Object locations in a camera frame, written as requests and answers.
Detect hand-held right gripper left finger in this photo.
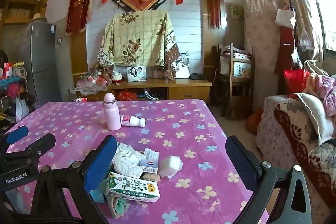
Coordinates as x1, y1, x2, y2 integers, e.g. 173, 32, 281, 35
24, 135, 117, 224

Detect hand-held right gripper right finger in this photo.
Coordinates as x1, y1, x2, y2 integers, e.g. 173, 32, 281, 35
225, 135, 313, 224

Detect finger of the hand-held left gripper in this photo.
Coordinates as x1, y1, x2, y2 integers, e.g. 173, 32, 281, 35
16, 133, 56, 159
7, 126, 29, 144

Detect white tissue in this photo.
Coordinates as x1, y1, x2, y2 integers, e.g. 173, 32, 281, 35
112, 142, 144, 178

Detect blue packet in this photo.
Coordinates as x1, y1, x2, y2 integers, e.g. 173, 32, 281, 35
91, 185, 106, 203

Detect green white milk carton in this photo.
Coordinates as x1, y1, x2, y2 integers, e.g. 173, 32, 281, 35
105, 172, 161, 203

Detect small white cardboard box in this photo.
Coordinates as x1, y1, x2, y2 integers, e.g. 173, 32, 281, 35
139, 148, 160, 174

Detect green towel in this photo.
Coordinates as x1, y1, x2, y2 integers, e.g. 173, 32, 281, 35
101, 178, 132, 219

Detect white paper wad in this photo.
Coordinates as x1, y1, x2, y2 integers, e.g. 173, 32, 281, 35
158, 155, 183, 179

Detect cluttered storage rack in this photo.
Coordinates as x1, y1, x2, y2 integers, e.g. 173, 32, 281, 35
0, 49, 36, 132

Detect orange plastic bag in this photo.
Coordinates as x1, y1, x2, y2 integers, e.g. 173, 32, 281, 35
245, 109, 263, 134

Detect pink water bottle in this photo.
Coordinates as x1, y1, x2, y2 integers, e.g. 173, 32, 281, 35
103, 93, 122, 131

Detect small white pink-label bottle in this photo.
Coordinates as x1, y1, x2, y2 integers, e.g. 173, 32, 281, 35
120, 114, 146, 128

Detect floral covered sofa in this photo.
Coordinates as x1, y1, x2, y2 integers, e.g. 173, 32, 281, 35
256, 74, 336, 224

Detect pink floral tablecloth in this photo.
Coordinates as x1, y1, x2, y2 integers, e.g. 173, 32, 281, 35
0, 99, 256, 224

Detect red bag under cabinet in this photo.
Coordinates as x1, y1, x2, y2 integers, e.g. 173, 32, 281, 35
117, 90, 137, 101

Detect wooden chair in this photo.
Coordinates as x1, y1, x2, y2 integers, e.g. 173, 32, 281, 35
212, 43, 256, 119

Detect flower and bag clutter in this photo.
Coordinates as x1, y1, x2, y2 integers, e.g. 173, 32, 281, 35
75, 65, 124, 96

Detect grey refrigerator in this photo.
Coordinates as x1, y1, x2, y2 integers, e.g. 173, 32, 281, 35
16, 21, 62, 109

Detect white pillow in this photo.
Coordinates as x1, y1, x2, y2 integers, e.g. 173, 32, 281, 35
293, 93, 334, 144

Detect framed picture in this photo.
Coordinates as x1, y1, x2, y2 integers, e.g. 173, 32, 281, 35
233, 61, 252, 77

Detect framed couple photo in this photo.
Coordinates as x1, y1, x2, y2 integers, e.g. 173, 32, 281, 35
127, 66, 147, 82

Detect wooden cabinet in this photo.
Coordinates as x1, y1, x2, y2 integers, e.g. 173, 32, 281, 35
71, 78, 212, 102

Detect wedding photo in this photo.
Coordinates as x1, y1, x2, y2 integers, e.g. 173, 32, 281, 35
171, 57, 190, 79

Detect pink patterned clothes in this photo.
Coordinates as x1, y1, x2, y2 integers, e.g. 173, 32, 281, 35
304, 74, 336, 117

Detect clear plastic bag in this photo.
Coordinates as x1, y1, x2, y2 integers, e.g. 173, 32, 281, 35
291, 47, 303, 69
299, 28, 314, 48

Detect floral covered air conditioner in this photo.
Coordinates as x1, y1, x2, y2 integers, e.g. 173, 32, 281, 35
243, 0, 281, 109

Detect red hanging garment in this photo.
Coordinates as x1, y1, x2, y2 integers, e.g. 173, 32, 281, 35
274, 26, 294, 75

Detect floral checked cloth cover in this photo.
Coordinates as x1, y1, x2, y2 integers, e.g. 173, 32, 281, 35
97, 10, 181, 81

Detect red hanging banner ornament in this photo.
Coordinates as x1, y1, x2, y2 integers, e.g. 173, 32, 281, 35
65, 0, 96, 36

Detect white paper bag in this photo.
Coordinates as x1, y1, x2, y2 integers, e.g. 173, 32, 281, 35
275, 9, 296, 29

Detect window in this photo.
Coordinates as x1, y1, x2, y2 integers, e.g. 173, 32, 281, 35
299, 0, 336, 56

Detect beige curtain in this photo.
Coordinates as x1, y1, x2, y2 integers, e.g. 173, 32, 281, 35
273, 0, 324, 67

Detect small wall picture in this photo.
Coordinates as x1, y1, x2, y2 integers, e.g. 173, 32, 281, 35
230, 4, 244, 20

